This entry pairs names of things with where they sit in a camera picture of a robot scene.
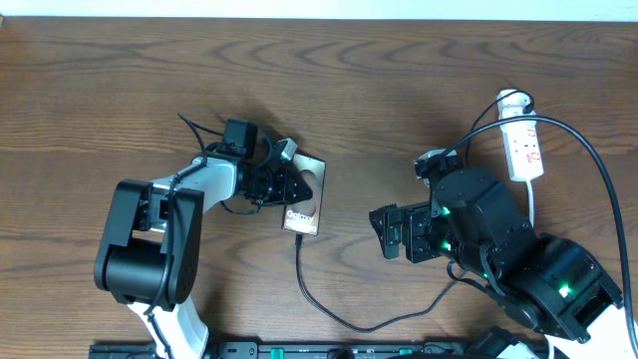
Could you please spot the Samsung Galaxy smartphone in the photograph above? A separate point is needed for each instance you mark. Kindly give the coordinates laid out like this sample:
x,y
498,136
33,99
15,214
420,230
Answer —
x,y
304,216

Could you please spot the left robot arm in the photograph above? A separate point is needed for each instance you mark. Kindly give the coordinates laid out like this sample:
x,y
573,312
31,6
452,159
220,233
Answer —
x,y
149,251

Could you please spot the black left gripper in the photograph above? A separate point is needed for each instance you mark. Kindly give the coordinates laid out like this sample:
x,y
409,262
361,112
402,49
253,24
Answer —
x,y
289,182

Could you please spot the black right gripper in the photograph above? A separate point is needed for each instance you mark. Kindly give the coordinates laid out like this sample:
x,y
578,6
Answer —
x,y
419,215

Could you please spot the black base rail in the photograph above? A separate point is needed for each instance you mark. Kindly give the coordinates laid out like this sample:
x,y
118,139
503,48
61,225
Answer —
x,y
252,350

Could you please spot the white power strip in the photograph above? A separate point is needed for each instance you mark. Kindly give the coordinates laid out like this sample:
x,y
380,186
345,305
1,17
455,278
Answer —
x,y
520,139

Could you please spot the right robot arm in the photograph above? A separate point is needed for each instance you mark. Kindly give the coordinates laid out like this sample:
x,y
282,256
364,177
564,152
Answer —
x,y
548,284

